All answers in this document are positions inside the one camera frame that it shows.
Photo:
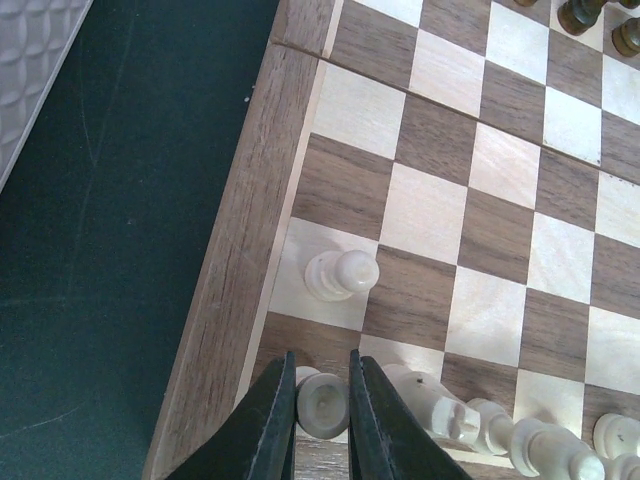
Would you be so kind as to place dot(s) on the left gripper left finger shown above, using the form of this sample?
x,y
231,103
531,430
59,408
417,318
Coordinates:
x,y
257,441

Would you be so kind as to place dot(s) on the wooden chess board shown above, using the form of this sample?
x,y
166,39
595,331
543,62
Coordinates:
x,y
499,196

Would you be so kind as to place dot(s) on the light rook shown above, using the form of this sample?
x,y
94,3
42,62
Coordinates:
x,y
322,403

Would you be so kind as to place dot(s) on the dark chess pieces group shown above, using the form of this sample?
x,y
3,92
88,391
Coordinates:
x,y
574,18

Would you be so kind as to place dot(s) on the light knight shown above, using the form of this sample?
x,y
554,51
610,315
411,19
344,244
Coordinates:
x,y
435,408

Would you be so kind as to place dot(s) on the light queen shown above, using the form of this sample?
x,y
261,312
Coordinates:
x,y
534,448

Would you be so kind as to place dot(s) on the light bishop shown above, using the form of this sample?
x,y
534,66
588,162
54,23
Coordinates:
x,y
616,441

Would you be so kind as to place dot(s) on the light pawn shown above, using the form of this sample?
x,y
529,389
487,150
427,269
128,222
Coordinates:
x,y
334,276

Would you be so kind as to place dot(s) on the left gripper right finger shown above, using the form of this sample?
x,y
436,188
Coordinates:
x,y
385,439

